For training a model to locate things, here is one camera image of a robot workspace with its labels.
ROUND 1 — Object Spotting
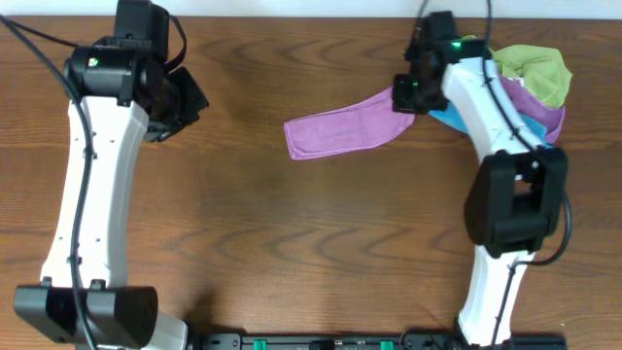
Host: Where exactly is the purple microfiber cloth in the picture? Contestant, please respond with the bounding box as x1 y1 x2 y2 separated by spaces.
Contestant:
284 87 415 160

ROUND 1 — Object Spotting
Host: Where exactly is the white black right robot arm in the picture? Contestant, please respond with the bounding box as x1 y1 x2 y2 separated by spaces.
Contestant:
393 34 571 349

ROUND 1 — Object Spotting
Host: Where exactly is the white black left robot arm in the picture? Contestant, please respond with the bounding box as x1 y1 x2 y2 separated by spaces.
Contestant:
15 45 207 349

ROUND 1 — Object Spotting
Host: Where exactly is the crumpled blue cloth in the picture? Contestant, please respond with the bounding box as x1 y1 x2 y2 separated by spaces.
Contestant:
429 103 550 147

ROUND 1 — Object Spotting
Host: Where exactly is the crumpled green cloth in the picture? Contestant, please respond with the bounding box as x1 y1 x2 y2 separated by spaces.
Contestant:
490 45 572 109

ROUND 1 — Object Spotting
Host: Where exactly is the crumpled purple cloth in pile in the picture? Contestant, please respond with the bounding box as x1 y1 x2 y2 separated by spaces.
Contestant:
499 75 566 144

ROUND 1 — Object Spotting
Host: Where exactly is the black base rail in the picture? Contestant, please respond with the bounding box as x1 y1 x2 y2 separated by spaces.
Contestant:
187 332 569 350

